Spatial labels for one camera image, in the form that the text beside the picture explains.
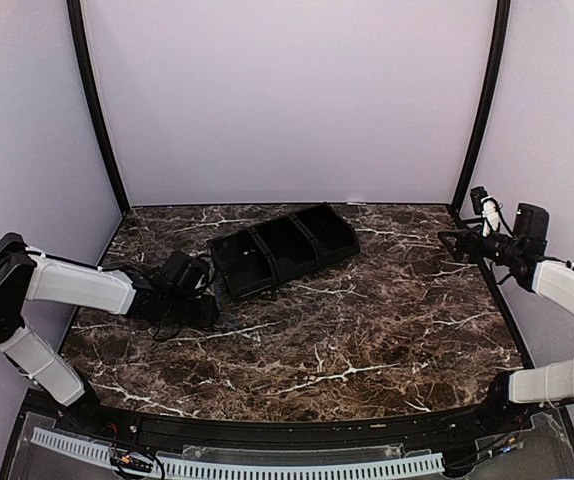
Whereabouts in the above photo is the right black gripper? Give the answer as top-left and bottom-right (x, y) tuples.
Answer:
(439, 218), (523, 267)

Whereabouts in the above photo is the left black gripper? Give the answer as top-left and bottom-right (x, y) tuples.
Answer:
(163, 293), (218, 327)

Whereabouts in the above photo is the black three-compartment bin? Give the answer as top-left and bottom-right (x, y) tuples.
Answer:
(207, 203), (360, 301)

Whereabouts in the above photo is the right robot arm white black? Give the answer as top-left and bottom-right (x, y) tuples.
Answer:
(438, 188), (574, 434)

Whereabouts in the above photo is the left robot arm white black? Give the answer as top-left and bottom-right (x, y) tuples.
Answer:
(0, 232), (219, 436)

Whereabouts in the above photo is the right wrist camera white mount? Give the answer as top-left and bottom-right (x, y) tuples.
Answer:
(470, 186), (502, 237)

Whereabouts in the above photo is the right black frame post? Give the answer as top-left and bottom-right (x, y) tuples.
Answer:
(450, 0), (511, 218)

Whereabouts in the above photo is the black frame post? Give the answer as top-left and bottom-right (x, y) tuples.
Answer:
(450, 0), (511, 218)
(66, 0), (131, 216)

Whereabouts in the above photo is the black front rail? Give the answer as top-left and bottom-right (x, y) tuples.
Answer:
(21, 387), (533, 454)

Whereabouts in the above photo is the white slotted cable duct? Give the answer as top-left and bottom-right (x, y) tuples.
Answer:
(30, 427), (445, 479)

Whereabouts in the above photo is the left black frame post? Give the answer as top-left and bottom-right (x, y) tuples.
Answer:
(66, 0), (131, 216)

